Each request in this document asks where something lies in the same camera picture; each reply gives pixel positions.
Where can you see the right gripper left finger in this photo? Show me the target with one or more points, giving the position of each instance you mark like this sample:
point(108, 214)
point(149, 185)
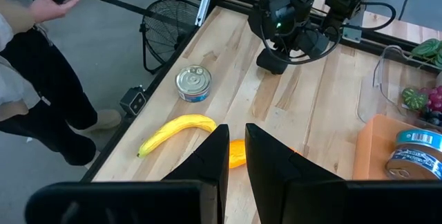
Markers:
point(172, 200)

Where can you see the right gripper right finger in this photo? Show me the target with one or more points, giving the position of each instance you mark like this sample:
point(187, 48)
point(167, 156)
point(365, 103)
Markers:
point(310, 200)

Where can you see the red toy grapes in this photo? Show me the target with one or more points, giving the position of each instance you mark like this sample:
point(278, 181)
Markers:
point(434, 97)

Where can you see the dark toy grapes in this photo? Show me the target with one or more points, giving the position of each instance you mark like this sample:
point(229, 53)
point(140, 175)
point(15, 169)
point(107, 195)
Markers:
point(433, 117)

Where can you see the yellow banana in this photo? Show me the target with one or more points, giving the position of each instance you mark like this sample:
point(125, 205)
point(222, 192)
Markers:
point(172, 129)

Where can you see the orange plastic bin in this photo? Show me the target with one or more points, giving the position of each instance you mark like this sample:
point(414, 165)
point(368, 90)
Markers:
point(373, 148)

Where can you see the clear plastic bin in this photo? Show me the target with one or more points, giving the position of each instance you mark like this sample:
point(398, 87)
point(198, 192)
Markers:
point(386, 85)

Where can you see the green striped potted plant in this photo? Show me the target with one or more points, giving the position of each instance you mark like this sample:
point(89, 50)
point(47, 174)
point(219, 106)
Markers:
point(428, 49)

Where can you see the black floor fan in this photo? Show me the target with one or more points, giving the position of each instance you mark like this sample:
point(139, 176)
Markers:
point(169, 30)

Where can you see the person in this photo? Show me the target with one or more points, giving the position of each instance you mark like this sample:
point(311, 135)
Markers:
point(45, 79)

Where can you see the person's hand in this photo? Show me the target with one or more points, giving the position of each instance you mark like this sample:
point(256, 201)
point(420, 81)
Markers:
point(48, 8)

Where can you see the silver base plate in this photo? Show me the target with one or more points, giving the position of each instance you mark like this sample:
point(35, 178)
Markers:
point(352, 34)

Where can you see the small black camera box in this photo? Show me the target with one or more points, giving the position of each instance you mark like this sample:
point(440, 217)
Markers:
point(134, 101)

